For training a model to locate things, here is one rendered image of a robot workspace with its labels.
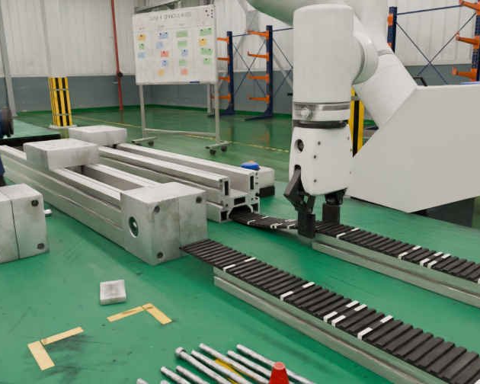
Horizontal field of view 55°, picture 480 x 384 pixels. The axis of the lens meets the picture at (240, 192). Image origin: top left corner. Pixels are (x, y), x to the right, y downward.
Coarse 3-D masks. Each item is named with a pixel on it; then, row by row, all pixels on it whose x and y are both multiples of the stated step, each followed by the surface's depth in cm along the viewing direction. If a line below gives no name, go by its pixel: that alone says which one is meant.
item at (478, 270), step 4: (476, 264) 56; (472, 268) 55; (476, 268) 55; (464, 272) 54; (468, 272) 54; (472, 272) 54; (476, 272) 54; (460, 276) 53; (464, 276) 53; (468, 276) 54; (472, 276) 53; (476, 276) 53; (472, 280) 52
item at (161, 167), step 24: (120, 144) 129; (120, 168) 114; (144, 168) 106; (168, 168) 96; (192, 168) 92; (216, 168) 95; (240, 168) 91; (216, 192) 84; (240, 192) 89; (216, 216) 85
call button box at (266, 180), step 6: (258, 168) 102; (264, 168) 104; (270, 168) 103; (264, 174) 101; (270, 174) 102; (258, 180) 100; (264, 180) 101; (270, 180) 102; (264, 186) 102; (270, 186) 103; (264, 192) 102; (270, 192) 103
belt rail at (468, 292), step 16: (320, 240) 70; (336, 240) 67; (336, 256) 68; (352, 256) 66; (368, 256) 63; (384, 256) 61; (384, 272) 62; (400, 272) 60; (416, 272) 58; (432, 272) 56; (432, 288) 57; (448, 288) 55; (464, 288) 54
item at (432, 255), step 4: (428, 252) 60; (432, 252) 60; (436, 252) 61; (440, 252) 60; (420, 256) 59; (424, 256) 59; (428, 256) 59; (432, 256) 59; (436, 256) 59; (440, 256) 59; (412, 260) 58; (416, 260) 58; (420, 260) 58; (424, 260) 58; (428, 260) 58; (432, 260) 58; (420, 264) 57; (424, 264) 57
